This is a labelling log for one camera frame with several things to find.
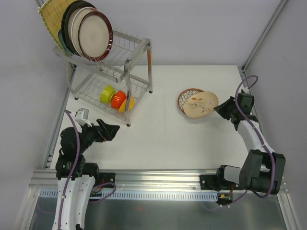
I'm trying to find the beige bird round plate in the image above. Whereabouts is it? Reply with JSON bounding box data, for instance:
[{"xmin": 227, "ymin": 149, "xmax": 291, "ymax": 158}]
[{"xmin": 183, "ymin": 92, "xmax": 219, "ymax": 118}]

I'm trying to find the dark red rimmed plate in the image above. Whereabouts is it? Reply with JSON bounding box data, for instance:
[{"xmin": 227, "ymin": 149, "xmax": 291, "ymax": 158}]
[{"xmin": 78, "ymin": 11, "xmax": 114, "ymax": 61}]

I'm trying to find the light blue divided plate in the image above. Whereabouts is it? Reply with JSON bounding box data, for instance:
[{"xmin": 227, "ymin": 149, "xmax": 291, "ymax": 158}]
[{"xmin": 57, "ymin": 29, "xmax": 66, "ymax": 51}]

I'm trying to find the pink white round plate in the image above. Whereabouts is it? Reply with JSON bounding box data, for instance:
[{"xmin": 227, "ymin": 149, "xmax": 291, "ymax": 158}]
[{"xmin": 69, "ymin": 7, "xmax": 97, "ymax": 56}]

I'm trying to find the black rimmed round plate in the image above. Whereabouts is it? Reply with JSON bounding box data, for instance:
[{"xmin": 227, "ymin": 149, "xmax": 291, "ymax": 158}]
[{"xmin": 61, "ymin": 11, "xmax": 70, "ymax": 52}]

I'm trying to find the woven bamboo tray plate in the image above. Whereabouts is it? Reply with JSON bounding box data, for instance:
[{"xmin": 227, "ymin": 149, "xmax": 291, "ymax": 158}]
[{"xmin": 38, "ymin": 0, "xmax": 74, "ymax": 51}]

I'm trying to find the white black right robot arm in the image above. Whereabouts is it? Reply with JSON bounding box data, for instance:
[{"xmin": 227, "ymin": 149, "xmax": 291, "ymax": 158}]
[{"xmin": 199, "ymin": 92, "xmax": 286, "ymax": 196}]

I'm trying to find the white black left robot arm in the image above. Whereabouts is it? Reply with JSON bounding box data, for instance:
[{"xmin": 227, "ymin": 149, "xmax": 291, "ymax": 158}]
[{"xmin": 52, "ymin": 119, "xmax": 120, "ymax": 230}]

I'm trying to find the stainless steel dish rack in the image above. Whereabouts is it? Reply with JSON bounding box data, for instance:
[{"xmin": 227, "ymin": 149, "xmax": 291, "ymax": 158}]
[{"xmin": 53, "ymin": 31, "xmax": 153, "ymax": 127}]

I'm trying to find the yellow bowl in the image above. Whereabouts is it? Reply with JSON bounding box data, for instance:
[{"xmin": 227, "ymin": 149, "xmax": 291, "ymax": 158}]
[{"xmin": 118, "ymin": 94, "xmax": 135, "ymax": 113}]

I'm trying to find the orange bowl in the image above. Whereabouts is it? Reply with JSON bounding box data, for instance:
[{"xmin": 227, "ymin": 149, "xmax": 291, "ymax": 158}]
[{"xmin": 111, "ymin": 91, "xmax": 127, "ymax": 109}]

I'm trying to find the lime green bowl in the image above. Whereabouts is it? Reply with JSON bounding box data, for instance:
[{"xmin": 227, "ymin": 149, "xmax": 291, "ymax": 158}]
[{"xmin": 99, "ymin": 85, "xmax": 116, "ymax": 104}]

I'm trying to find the scale pattern white bowl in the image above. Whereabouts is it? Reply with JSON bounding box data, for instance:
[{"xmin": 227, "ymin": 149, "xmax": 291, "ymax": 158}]
[{"xmin": 177, "ymin": 88, "xmax": 203, "ymax": 113}]

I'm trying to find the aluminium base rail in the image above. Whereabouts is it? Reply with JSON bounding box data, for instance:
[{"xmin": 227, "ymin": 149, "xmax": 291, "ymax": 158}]
[{"xmin": 28, "ymin": 169, "xmax": 288, "ymax": 194}]

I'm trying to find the white slotted cable duct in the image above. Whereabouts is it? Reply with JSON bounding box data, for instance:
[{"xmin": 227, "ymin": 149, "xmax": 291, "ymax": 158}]
[{"xmin": 38, "ymin": 189, "xmax": 218, "ymax": 202}]

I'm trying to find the aluminium right frame post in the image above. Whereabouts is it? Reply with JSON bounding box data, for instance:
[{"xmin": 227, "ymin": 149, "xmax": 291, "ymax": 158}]
[{"xmin": 241, "ymin": 0, "xmax": 290, "ymax": 73}]

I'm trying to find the aluminium frame post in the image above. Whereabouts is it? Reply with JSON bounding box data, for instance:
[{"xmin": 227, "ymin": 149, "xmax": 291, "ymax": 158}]
[
  {"xmin": 34, "ymin": 0, "xmax": 46, "ymax": 8},
  {"xmin": 241, "ymin": 0, "xmax": 290, "ymax": 73}
]

